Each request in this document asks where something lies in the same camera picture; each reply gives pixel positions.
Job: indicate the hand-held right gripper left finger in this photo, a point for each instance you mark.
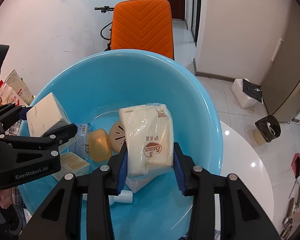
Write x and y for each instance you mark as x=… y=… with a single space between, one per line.
x=122 y=170

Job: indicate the brown wooden door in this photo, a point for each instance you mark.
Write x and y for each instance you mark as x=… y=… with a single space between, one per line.
x=177 y=0

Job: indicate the white floor box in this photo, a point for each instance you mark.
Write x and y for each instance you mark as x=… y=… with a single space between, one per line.
x=240 y=92

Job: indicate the tall beige refrigerator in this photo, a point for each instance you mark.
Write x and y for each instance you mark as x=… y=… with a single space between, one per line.
x=285 y=97

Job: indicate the person's left hand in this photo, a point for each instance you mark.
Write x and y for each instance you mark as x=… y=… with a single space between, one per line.
x=6 y=197

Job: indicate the blue plastic basin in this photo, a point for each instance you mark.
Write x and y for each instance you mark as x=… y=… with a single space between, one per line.
x=102 y=85

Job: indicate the red dustpan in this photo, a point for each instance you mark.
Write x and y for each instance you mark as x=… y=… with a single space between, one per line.
x=297 y=165

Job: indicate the white cardboard box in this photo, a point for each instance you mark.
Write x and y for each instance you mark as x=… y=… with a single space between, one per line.
x=45 y=112

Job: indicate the blue white printed packet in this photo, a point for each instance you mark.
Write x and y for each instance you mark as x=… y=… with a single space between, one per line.
x=81 y=140

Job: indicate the black plastic bag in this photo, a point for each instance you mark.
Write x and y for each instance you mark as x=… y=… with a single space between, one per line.
x=252 y=90

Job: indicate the black framed glass door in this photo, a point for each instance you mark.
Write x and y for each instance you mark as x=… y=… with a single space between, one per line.
x=196 y=10

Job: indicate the flat white box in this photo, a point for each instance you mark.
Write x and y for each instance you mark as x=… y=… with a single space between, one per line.
x=137 y=183

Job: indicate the black bicycle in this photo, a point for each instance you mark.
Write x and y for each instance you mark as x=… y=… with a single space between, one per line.
x=103 y=8

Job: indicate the yellow soap box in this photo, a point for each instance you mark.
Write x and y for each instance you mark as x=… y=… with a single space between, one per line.
x=98 y=145

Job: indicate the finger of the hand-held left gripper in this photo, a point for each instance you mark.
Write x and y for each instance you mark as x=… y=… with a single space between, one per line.
x=25 y=112
x=62 y=131

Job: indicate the packaged bread loaf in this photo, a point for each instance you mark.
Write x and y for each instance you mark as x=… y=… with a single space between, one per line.
x=145 y=130

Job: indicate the black trash bin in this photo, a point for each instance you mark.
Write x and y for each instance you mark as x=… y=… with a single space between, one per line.
x=265 y=130

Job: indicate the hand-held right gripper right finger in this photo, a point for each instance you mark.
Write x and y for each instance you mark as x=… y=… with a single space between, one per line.
x=178 y=177

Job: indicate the orange padded chair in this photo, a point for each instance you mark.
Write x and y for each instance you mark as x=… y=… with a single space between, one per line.
x=140 y=25

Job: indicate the beige round slotted disc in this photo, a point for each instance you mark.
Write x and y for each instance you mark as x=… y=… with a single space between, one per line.
x=116 y=135

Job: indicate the printed cardboard box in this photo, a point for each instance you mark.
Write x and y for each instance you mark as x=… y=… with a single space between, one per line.
x=22 y=87

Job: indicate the pale yellow carton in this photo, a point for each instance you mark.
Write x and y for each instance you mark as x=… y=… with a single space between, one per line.
x=72 y=163

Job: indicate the small white bottle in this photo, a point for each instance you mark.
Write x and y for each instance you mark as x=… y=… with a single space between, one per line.
x=123 y=197

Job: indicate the white carton red cap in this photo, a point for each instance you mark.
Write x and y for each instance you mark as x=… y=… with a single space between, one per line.
x=8 y=95

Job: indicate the blue plaid shirt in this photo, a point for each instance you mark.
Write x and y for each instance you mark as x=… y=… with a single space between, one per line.
x=17 y=196

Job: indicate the pair of shoes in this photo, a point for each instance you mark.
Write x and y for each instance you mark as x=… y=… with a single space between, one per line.
x=291 y=210

